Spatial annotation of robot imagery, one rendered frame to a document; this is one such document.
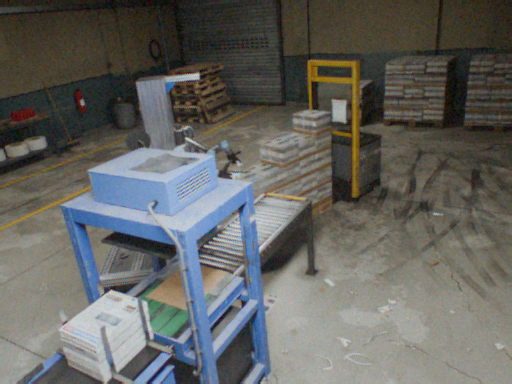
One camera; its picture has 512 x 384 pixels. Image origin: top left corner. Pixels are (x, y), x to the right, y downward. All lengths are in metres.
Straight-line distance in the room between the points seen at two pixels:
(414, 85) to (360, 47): 2.35
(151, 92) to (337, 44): 7.80
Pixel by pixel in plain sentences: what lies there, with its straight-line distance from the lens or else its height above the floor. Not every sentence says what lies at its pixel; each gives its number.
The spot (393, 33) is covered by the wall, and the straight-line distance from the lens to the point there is 10.96.
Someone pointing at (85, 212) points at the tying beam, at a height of 1.54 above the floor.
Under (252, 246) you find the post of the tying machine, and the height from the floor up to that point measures 1.13.
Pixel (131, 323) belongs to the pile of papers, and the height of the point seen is 1.01.
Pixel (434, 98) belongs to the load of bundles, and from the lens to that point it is 9.29.
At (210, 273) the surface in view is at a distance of 3.19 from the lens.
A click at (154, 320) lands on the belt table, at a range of 2.88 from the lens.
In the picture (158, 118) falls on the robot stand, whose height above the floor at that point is 1.68.
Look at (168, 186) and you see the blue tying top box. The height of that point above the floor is 1.72.
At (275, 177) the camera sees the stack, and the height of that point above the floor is 0.76.
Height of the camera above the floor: 2.53
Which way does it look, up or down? 23 degrees down
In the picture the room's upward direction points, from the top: 5 degrees counter-clockwise
